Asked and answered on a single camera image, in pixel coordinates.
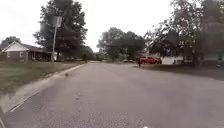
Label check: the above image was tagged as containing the large dark tree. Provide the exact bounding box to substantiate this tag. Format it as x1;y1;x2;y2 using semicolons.
33;0;89;62

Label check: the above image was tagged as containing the sign on pale pole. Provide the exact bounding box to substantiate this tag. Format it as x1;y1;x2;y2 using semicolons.
50;15;63;63

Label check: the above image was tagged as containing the group of distant trees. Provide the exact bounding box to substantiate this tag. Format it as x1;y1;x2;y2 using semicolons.
96;27;147;62

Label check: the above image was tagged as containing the red pickup truck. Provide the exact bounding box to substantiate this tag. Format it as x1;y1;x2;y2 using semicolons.
135;55;163;65

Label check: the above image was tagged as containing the pale concrete kerb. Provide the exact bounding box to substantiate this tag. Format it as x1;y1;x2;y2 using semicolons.
0;62;88;114

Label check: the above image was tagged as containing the brick house with grey roof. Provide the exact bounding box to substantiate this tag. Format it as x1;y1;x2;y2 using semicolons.
0;40;54;62

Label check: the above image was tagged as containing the large tree over shaded yard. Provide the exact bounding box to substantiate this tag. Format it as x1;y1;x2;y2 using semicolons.
143;0;224;66

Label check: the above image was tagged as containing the tree behind house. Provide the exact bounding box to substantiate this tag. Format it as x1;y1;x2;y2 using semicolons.
0;35;22;51

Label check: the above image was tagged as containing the shaded grass yard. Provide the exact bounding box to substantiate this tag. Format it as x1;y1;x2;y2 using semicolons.
132;63;224;81

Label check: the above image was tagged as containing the green grass lawn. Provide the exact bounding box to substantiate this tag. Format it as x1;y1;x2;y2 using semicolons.
0;59;84;96

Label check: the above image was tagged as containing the grey asphalt road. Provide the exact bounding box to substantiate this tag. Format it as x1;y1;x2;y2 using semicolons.
0;61;224;128

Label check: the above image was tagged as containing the white building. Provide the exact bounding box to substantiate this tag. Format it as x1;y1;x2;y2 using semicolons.
161;55;185;66

